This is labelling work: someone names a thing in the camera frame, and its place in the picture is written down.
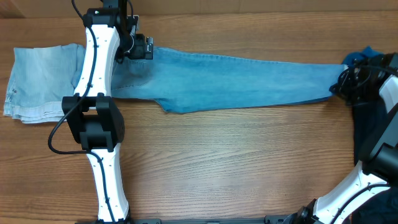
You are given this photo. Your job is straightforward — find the medium blue denim jeans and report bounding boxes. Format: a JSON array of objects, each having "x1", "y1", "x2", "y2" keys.
[{"x1": 110, "y1": 46, "x2": 348, "y2": 114}]

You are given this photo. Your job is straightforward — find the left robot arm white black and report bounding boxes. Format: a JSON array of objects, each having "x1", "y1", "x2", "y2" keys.
[{"x1": 56, "y1": 0, "x2": 154, "y2": 223}]

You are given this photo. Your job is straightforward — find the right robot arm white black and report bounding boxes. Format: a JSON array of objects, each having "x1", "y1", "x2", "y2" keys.
[{"x1": 277, "y1": 53, "x2": 397, "y2": 223}]

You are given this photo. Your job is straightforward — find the bright blue garment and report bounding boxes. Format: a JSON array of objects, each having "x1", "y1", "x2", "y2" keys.
[{"x1": 342, "y1": 46, "x2": 382, "y2": 66}]

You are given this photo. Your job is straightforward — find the folded light blue jeans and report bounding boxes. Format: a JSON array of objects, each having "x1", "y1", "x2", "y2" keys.
[{"x1": 3, "y1": 44, "x2": 85, "y2": 124}]

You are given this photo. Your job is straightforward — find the dark navy garment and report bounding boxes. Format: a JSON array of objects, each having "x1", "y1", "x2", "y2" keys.
[{"x1": 350, "y1": 53, "x2": 398, "y2": 224}]

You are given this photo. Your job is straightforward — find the brown cardboard backboard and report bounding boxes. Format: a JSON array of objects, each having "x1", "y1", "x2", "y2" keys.
[{"x1": 1, "y1": 0, "x2": 397, "y2": 19}]

